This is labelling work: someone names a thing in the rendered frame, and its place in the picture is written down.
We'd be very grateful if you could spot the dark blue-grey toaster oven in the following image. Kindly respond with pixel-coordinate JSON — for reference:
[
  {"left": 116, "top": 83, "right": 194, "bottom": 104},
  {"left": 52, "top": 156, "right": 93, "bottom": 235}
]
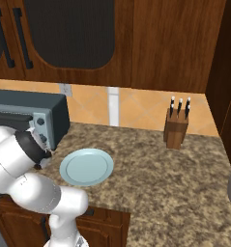
[{"left": 0, "top": 89, "right": 72, "bottom": 152}]

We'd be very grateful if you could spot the plain wooden cupboard door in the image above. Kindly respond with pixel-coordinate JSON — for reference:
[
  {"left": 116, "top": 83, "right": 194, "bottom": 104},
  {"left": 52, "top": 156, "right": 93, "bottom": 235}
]
[{"left": 131, "top": 0, "right": 228, "bottom": 95}]

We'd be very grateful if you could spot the toaster oven door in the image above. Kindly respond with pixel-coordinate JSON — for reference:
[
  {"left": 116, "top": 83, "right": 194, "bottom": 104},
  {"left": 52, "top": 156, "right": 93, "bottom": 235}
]
[{"left": 0, "top": 110, "right": 35, "bottom": 133}]

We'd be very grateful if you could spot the light blue plate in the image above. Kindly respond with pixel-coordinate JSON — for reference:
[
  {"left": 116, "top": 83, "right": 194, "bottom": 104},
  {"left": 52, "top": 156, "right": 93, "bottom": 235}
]
[{"left": 59, "top": 148, "right": 115, "bottom": 187}]

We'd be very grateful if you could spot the wooden knife block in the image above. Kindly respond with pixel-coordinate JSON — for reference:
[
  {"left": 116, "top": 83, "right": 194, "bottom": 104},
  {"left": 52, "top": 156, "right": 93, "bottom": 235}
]
[{"left": 162, "top": 108, "right": 189, "bottom": 151}]

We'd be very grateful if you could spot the wooden base cabinet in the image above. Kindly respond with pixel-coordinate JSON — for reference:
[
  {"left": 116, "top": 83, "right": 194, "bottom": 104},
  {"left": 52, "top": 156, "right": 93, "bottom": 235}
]
[{"left": 0, "top": 194, "right": 131, "bottom": 247}]

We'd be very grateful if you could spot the tall wooden cabinet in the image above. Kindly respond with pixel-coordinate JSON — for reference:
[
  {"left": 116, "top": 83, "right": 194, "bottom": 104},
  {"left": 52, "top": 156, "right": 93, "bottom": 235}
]
[{"left": 205, "top": 0, "right": 231, "bottom": 188}]

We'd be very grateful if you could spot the white wall strip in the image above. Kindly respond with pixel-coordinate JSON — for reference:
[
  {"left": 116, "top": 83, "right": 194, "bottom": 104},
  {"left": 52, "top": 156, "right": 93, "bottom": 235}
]
[{"left": 106, "top": 86, "right": 121, "bottom": 127}]

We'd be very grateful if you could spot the grey wall outlet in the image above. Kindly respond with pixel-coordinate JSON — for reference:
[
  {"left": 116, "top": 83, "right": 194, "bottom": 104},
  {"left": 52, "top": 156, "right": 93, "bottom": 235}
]
[{"left": 58, "top": 82, "right": 73, "bottom": 97}]

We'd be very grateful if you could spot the black base cabinet handle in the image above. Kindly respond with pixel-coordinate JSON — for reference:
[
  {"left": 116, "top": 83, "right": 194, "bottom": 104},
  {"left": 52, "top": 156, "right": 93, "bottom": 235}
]
[{"left": 83, "top": 208, "right": 96, "bottom": 217}]

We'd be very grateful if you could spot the black cupboard door handle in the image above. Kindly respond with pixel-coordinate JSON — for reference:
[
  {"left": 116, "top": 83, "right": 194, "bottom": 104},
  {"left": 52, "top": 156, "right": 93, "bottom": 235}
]
[
  {"left": 0, "top": 7, "right": 16, "bottom": 69},
  {"left": 12, "top": 7, "right": 35, "bottom": 70}
]

